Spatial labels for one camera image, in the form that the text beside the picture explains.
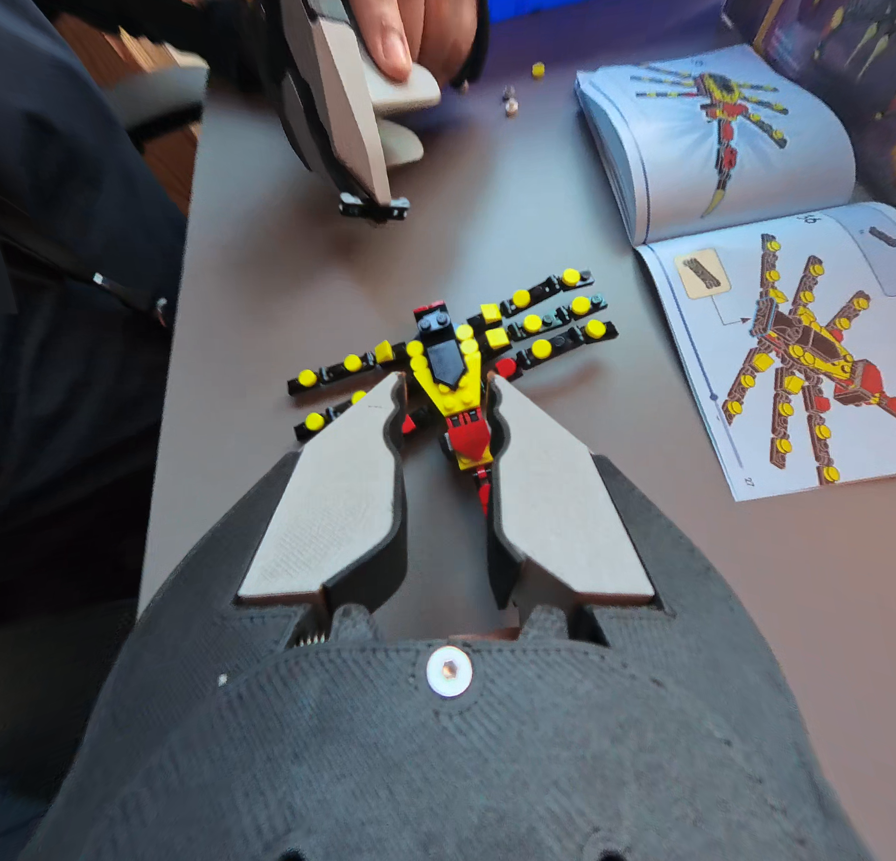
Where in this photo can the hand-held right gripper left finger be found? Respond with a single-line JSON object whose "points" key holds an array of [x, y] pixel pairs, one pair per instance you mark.
{"points": [[329, 504]]}

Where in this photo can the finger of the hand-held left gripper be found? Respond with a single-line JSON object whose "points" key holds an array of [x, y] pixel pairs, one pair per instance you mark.
{"points": [[343, 98], [297, 120]]}

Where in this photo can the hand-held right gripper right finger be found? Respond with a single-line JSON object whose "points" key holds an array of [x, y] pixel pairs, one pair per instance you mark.
{"points": [[560, 511]]}

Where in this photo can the black lego leg piece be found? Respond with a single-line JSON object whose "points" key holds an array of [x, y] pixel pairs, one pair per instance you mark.
{"points": [[371, 210]]}

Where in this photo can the yellow black lego spider model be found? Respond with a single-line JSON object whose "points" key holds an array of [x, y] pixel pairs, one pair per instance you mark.
{"points": [[448, 385]]}

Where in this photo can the lego instruction booklet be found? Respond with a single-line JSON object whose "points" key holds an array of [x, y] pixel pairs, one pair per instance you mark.
{"points": [[742, 147]]}

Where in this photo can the purple lego set box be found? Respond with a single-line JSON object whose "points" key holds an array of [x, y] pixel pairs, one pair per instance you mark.
{"points": [[826, 28]]}

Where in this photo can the person's left hand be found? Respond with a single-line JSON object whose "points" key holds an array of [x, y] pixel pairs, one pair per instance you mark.
{"points": [[413, 7]]}

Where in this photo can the person's dark clothing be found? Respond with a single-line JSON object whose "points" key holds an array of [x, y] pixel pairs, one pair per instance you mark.
{"points": [[77, 259]]}

